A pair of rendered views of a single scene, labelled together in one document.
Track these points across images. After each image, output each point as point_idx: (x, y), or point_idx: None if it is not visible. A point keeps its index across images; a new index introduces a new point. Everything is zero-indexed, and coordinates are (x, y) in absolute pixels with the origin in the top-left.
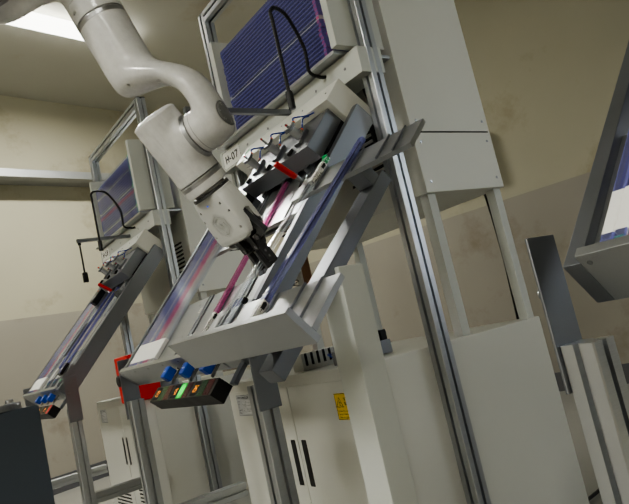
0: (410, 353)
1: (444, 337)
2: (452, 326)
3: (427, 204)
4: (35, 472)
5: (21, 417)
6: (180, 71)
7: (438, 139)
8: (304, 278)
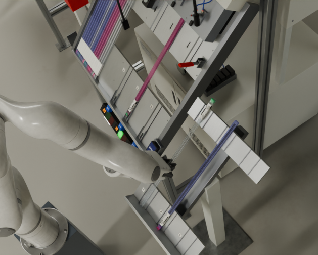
0: (242, 111)
1: (264, 105)
2: (275, 77)
3: (284, 30)
4: (80, 241)
5: (72, 237)
6: (131, 173)
7: None
8: None
